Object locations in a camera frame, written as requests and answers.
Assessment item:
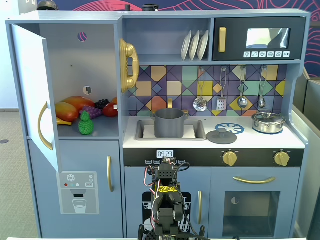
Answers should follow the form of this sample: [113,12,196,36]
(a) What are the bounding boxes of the green toy pineapple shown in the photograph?
[78,110,95,136]

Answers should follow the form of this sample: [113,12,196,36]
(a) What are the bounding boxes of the blue open cabinet door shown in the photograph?
[11,23,63,174]

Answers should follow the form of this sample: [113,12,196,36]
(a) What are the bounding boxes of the gray metal cabinet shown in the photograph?
[291,67,320,240]

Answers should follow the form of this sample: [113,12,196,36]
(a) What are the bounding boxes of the gray plastic pot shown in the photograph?
[150,108,190,139]

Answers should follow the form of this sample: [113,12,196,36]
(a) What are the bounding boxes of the gray toy sink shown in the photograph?
[134,119,207,142]

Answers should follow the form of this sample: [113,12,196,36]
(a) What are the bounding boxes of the metal slotted skimmer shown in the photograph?
[192,66,209,112]

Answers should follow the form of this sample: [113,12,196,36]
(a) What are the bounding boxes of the red toy tomato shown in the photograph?
[102,102,119,118]

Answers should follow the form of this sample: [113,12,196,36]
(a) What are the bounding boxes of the dark toy grapes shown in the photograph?
[94,99,111,111]

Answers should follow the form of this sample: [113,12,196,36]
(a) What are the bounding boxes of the metal slotted spatula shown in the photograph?
[216,66,228,112]

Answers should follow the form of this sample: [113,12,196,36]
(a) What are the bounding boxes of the gray pot lid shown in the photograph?
[205,124,238,145]

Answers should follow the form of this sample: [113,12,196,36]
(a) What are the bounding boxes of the blue door with dishwasher print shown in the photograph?
[124,166,212,238]

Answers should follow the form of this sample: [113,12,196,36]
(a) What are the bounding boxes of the purple toy grapes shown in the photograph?
[79,105,103,120]

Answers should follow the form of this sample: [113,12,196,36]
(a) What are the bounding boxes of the gold toy telephone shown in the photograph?
[118,38,140,94]

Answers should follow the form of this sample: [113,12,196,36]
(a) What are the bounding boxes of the white toy plate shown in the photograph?
[197,29,210,61]
[188,30,201,61]
[180,30,193,62]

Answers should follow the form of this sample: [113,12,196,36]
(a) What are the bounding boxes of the gold stove knob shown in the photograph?
[222,149,239,167]
[273,150,291,167]

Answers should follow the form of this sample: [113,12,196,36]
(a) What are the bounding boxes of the red orange toy mango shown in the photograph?
[62,95,96,114]

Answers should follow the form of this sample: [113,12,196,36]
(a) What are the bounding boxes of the metal ladle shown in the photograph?
[237,66,249,109]

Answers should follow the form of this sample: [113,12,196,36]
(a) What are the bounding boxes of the blue door with ice dispenser print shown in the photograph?
[27,139,121,239]

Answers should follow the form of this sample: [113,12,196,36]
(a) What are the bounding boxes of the yellow orange toy mango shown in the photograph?
[55,101,80,123]

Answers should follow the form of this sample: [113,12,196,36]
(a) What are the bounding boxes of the yellow toy banana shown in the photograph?
[56,116,74,127]

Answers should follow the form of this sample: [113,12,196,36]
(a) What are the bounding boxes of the small metal spoon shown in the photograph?
[258,65,268,109]

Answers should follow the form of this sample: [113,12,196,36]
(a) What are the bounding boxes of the shiny steel pot with lid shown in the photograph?
[251,109,287,134]

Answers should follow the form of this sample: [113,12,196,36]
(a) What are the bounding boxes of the black toy microwave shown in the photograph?
[212,16,307,62]

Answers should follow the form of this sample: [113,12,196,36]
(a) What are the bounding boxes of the black round cap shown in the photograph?
[142,3,160,12]

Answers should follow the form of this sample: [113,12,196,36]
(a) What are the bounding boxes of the blue oven door with window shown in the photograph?
[210,166,301,238]

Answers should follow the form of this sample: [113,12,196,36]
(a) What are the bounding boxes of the dark rounded helmet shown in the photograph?
[36,0,59,12]

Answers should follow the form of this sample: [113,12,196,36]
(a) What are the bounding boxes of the red white servo cable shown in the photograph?
[144,164,163,226]

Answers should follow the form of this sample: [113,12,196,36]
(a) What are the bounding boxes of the straight gold door handle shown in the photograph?
[107,155,115,193]

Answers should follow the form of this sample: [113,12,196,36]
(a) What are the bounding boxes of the slim gold door handle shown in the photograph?
[197,190,203,225]

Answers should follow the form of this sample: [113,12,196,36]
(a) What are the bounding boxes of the gold microwave handle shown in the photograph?
[218,26,227,54]

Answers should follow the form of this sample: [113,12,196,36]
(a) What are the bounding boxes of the wide gold oven handle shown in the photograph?
[232,176,277,185]

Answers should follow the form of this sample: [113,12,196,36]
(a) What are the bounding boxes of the curved gold door handle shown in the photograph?
[37,101,54,151]

